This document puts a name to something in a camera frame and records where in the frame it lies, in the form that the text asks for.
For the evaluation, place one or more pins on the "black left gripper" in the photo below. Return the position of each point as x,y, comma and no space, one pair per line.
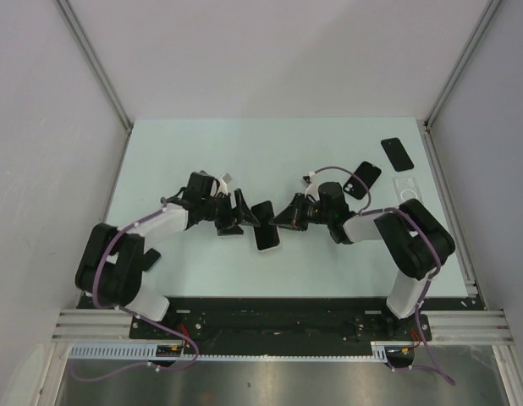
233,230

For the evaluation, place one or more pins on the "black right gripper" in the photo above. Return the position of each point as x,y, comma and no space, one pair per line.
292,216

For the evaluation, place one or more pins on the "black smartphone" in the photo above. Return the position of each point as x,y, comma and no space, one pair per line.
265,225

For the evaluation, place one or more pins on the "black phone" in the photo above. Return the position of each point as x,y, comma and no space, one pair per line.
150,259
397,155

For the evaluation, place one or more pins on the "black phone case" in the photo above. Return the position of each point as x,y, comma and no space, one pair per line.
365,176

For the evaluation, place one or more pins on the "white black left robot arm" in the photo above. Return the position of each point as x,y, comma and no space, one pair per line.
114,260

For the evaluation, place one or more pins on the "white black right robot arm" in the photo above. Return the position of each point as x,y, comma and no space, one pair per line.
415,239

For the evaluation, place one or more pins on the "clear magsafe phone case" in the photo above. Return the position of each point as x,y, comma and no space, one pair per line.
407,188

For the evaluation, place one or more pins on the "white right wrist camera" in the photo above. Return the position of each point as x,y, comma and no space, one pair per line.
310,182

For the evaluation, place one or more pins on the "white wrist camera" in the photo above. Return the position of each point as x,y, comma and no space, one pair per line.
310,182
223,183

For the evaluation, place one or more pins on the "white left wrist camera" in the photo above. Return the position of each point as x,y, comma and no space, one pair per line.
223,183

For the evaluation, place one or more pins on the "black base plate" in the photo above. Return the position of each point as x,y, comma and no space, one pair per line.
305,323

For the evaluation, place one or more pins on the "grey slotted cable duct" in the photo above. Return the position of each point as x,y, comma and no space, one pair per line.
360,352

